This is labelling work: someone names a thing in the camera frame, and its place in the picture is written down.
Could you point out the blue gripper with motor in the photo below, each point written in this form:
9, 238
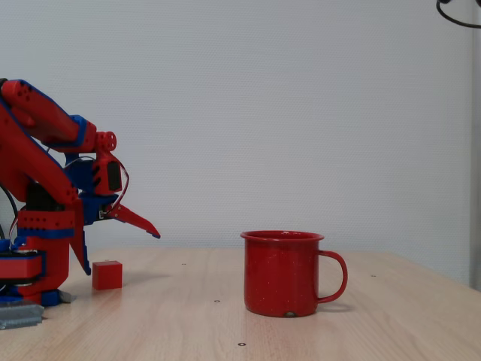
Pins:
98, 209

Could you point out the red cube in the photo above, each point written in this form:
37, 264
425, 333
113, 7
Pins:
107, 275

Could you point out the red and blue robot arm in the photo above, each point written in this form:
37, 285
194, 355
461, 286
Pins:
45, 116

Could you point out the red enamel mug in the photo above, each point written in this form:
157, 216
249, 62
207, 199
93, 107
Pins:
282, 274

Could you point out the grey duct tape piece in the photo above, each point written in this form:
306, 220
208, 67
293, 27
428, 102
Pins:
20, 315
67, 298

